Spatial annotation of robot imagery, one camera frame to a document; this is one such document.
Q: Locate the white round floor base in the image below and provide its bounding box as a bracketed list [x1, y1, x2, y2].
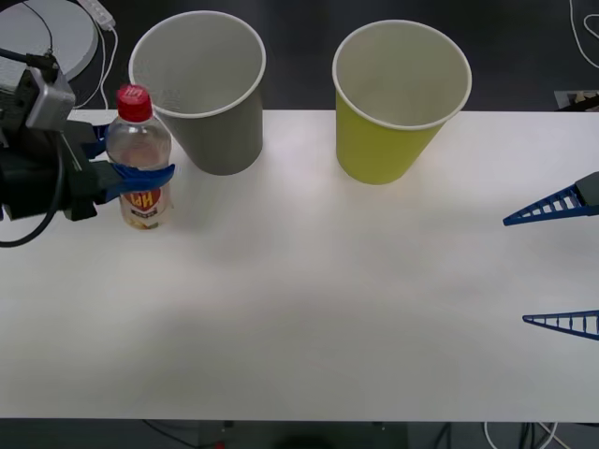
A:
[0, 0, 100, 83]

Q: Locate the white cable under table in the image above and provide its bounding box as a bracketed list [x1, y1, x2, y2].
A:
[483, 420, 570, 449]

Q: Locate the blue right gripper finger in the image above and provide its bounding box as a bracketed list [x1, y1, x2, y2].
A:
[503, 170, 599, 227]
[521, 310, 599, 342]

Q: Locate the clear bottle with red cap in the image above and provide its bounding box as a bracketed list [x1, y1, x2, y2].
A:
[105, 84, 175, 231]

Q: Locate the looped white cable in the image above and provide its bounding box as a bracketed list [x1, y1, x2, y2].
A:
[569, 0, 599, 69]

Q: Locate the thin black cable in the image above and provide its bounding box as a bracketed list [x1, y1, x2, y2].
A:
[21, 0, 53, 53]

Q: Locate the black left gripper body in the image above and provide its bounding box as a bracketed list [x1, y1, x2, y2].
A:
[0, 120, 100, 222]

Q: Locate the yellow-green plastic waste bin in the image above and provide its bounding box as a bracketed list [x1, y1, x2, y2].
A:
[331, 19, 473, 186]

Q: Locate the grey plastic waste bin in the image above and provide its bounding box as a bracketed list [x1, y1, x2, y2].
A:
[128, 11, 268, 177]

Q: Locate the white power strip cable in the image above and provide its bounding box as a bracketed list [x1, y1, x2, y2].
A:
[68, 25, 121, 111]

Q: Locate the white power strip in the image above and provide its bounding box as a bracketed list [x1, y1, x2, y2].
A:
[77, 0, 117, 30]

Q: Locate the grey floor plate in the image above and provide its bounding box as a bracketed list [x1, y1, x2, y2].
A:
[554, 89, 599, 112]

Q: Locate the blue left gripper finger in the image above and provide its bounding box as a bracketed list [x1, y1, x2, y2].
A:
[88, 122, 112, 158]
[92, 160, 177, 206]

